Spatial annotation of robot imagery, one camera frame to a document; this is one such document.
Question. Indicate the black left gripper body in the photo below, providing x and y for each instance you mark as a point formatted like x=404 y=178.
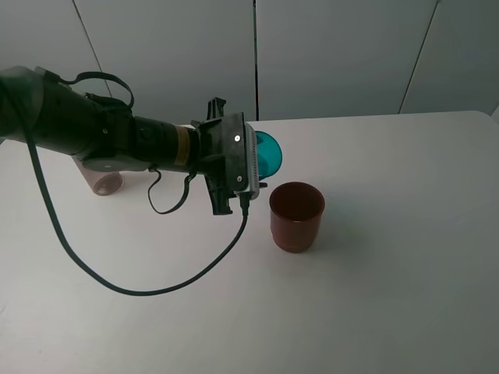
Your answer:
x=211 y=160

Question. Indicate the clear brownish water bottle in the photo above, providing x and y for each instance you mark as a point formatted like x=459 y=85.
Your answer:
x=101 y=183

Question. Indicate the red plastic cup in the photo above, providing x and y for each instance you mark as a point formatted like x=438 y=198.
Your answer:
x=296 y=212

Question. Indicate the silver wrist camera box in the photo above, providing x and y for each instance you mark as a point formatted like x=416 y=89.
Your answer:
x=239 y=141

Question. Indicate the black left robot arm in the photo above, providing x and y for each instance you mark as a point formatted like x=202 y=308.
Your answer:
x=104 y=135

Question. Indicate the teal translucent plastic cup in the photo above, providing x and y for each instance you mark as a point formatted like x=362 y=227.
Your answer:
x=269 y=155

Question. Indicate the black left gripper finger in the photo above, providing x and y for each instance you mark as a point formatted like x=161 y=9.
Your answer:
x=219 y=194
x=214 y=111

